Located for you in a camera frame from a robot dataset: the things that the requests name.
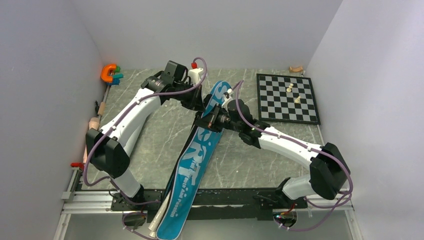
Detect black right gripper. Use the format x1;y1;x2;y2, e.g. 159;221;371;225
194;104;242;134

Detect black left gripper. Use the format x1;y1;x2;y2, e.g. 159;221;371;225
173;80;205;112

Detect blue racket bag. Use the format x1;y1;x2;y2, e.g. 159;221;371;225
156;81;231;240

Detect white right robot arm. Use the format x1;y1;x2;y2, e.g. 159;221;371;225
194;99;350;208

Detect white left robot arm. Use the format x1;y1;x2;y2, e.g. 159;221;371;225
83;57;208;210

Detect black white chessboard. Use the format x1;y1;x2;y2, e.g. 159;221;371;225
256;73;321;125

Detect green blue toy blocks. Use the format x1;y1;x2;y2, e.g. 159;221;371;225
110;65;124;86

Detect cream chess pawn upper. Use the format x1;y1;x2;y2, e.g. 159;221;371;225
286;83;294;93

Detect cream chess pawn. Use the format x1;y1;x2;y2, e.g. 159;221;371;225
286;83;294;93
294;96;301;104

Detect cream chess pawn lower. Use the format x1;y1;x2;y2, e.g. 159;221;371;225
294;96;301;104

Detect orange C-shaped toy block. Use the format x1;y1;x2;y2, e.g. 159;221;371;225
100;63;118;83

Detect wooden arch block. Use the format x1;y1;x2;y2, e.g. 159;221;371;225
288;66;304;73

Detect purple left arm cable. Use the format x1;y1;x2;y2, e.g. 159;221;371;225
82;56;208;240

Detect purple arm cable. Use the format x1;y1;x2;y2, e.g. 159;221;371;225
82;56;208;240
230;79;354;233

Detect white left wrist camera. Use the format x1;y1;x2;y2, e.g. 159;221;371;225
187;60;205;86

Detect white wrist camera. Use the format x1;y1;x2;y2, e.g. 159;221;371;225
222;88;234;109
187;60;205;86

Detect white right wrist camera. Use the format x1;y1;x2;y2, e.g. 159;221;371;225
222;88;234;109

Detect black base frame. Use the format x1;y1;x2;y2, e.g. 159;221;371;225
110;187;308;223

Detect beige handle tool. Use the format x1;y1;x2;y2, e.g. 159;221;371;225
82;117;100;164

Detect red clamp on rail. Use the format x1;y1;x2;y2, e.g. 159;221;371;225
70;162;85;172

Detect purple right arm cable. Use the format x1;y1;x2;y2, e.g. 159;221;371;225
230;79;354;233

